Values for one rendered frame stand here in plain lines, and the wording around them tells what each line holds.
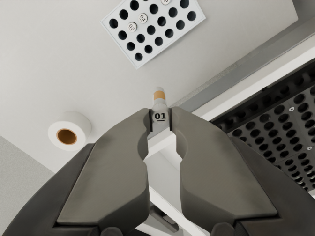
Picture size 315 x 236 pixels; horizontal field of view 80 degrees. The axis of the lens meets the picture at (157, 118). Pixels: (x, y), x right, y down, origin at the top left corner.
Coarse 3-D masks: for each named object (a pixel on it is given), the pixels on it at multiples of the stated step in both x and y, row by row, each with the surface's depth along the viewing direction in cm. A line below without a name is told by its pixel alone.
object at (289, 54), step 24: (312, 24) 22; (288, 48) 21; (312, 48) 19; (240, 72) 24; (264, 72) 21; (288, 72) 21; (216, 96) 24; (240, 96) 22; (168, 120) 27; (168, 144) 25; (312, 192) 31
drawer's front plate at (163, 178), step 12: (156, 156) 31; (156, 168) 29; (168, 168) 33; (156, 180) 27; (168, 180) 30; (156, 192) 25; (168, 192) 28; (156, 204) 26; (168, 204) 26; (180, 204) 29; (180, 216) 28; (192, 228) 29
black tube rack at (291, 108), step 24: (312, 72) 23; (264, 96) 24; (288, 96) 22; (312, 96) 21; (216, 120) 27; (240, 120) 26; (264, 120) 23; (288, 120) 23; (312, 120) 24; (264, 144) 28; (288, 144) 25; (312, 144) 25; (288, 168) 31; (312, 168) 27
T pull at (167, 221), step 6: (150, 210) 30; (156, 210) 30; (156, 216) 30; (162, 216) 31; (168, 216) 30; (162, 222) 31; (168, 222) 31; (174, 222) 31; (168, 228) 32; (174, 228) 32
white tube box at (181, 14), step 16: (128, 0) 26; (144, 0) 28; (160, 0) 26; (176, 0) 26; (192, 0) 26; (112, 16) 26; (128, 16) 26; (160, 16) 27; (176, 16) 27; (192, 16) 29; (112, 32) 27; (128, 32) 27; (144, 32) 28; (160, 32) 28; (176, 32) 28; (128, 48) 29; (144, 48) 29; (160, 48) 29
